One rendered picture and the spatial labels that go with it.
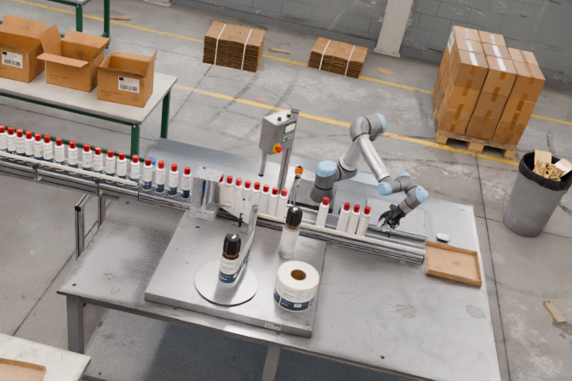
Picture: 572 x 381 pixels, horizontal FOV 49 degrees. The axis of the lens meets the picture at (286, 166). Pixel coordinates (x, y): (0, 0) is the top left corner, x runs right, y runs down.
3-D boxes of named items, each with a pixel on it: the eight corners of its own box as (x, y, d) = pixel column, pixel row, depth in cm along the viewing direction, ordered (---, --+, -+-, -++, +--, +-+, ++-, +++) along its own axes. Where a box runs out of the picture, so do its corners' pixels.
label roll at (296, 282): (269, 305, 301) (273, 283, 294) (277, 278, 318) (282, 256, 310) (310, 316, 300) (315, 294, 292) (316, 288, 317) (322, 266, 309)
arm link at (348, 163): (325, 170, 389) (361, 111, 350) (344, 166, 397) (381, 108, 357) (334, 186, 384) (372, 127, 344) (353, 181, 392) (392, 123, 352)
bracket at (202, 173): (192, 177, 335) (193, 176, 335) (198, 167, 344) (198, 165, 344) (218, 183, 334) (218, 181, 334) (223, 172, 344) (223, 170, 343)
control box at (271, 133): (258, 147, 342) (262, 116, 332) (279, 139, 354) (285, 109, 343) (271, 156, 337) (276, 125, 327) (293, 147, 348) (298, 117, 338)
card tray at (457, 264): (426, 274, 347) (428, 269, 345) (425, 245, 369) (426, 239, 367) (480, 287, 345) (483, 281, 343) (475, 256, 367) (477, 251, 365)
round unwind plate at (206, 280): (186, 297, 297) (186, 295, 297) (204, 256, 323) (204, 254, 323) (250, 312, 296) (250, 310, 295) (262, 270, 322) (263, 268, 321)
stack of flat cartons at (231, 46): (201, 62, 727) (203, 36, 710) (210, 45, 773) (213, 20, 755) (256, 72, 727) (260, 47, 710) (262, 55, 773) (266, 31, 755)
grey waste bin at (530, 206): (500, 234, 535) (526, 173, 502) (494, 205, 572) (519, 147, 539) (550, 246, 533) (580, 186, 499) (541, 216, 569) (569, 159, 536)
